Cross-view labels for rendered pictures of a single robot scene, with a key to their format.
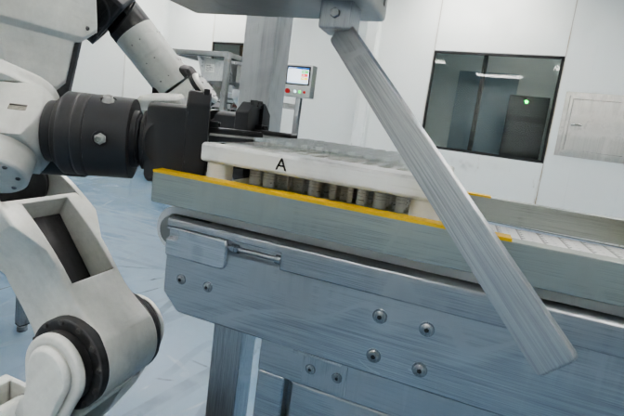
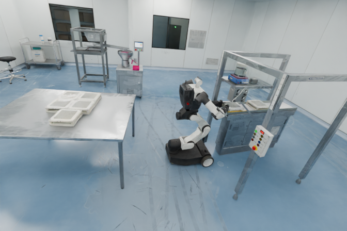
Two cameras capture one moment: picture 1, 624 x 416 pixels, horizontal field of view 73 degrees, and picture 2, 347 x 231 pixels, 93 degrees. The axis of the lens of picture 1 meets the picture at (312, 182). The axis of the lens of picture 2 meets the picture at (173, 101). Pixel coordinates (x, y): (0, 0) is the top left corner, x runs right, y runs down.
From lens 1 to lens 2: 2.37 m
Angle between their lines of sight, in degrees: 41
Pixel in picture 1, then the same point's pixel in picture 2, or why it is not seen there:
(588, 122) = (195, 38)
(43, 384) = (206, 131)
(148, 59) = not seen: hidden behind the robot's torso
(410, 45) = (144, 12)
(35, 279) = (202, 122)
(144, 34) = not seen: hidden behind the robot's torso
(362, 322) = (239, 117)
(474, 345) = (245, 116)
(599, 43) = (196, 15)
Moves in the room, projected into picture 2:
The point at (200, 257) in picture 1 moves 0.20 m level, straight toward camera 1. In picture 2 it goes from (230, 116) to (244, 122)
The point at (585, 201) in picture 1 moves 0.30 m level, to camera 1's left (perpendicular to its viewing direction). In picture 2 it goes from (194, 59) to (189, 59)
